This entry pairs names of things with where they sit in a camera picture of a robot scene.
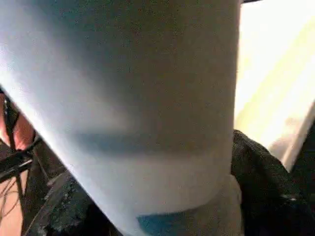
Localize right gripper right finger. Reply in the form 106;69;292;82
230;129;315;236

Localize white plastic table leg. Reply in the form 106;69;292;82
0;0;244;236

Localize white plastic table top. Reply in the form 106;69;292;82
232;0;315;173

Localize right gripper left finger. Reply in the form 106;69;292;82
31;172;119;236

